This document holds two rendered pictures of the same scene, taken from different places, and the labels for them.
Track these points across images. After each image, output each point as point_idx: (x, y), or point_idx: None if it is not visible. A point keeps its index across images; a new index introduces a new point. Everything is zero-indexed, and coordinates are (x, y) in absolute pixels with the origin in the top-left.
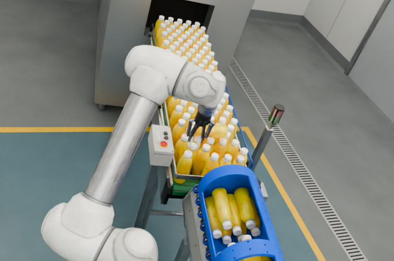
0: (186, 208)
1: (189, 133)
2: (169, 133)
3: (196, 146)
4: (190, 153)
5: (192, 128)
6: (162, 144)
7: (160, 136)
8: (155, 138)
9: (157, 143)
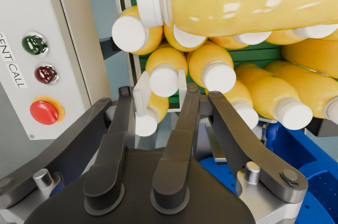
0: (172, 123)
1: (107, 132)
2: (51, 38)
3: (176, 89)
4: (149, 127)
5: (145, 16)
6: (38, 122)
7: (23, 70)
8: (6, 81)
9: (26, 109)
